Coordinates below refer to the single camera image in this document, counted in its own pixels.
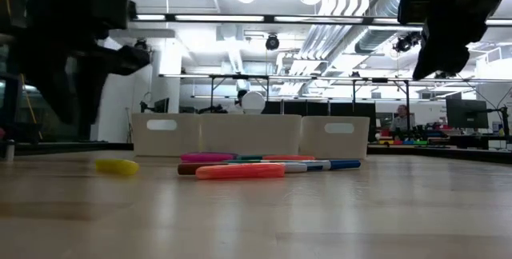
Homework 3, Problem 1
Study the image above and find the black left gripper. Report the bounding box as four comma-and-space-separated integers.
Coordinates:
15, 30, 152, 139

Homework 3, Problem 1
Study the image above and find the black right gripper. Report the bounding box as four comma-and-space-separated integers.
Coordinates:
412, 0, 512, 81

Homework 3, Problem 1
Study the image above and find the pink highlighter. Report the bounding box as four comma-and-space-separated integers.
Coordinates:
179, 152, 238, 163

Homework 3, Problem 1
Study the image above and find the silver ventilation duct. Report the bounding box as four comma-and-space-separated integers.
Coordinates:
354, 0, 421, 54

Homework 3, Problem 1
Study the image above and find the black background workstation frame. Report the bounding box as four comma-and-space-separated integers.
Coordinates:
207, 74, 412, 142

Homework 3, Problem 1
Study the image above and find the person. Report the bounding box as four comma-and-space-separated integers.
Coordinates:
234, 90, 247, 114
390, 105, 417, 133

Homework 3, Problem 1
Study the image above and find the wide white plastic bin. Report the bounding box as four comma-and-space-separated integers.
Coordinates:
198, 114, 303, 157

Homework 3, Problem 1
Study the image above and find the brown thin marker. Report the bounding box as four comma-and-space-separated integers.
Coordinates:
177, 161, 308, 176

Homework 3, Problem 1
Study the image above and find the small white post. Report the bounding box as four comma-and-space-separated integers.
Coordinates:
3, 138, 16, 162

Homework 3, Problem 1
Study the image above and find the multicoloured block row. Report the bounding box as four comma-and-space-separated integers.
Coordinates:
378, 139, 429, 146

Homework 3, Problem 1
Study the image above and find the black partition panel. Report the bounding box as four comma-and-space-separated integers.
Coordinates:
262, 101, 377, 117

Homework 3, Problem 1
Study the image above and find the yellow highlighter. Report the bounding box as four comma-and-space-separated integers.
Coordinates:
94, 158, 141, 177

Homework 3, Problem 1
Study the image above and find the yellow cable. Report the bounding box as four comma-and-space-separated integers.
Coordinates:
19, 73, 44, 141

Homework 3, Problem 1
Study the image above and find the long white light bar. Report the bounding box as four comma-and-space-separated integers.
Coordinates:
274, 15, 363, 24
131, 14, 167, 22
174, 14, 265, 22
371, 18, 425, 26

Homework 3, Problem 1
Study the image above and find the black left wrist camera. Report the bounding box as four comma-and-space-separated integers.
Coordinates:
90, 0, 138, 31

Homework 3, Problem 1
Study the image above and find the black computer monitor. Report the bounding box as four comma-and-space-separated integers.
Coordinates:
446, 98, 490, 130

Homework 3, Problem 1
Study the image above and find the orange highlighter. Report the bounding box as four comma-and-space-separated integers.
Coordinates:
194, 162, 286, 181

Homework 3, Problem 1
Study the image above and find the green thin marker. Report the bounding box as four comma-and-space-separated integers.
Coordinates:
227, 158, 289, 165

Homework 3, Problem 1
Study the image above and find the blue thin marker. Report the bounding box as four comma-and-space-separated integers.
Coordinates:
279, 158, 362, 172

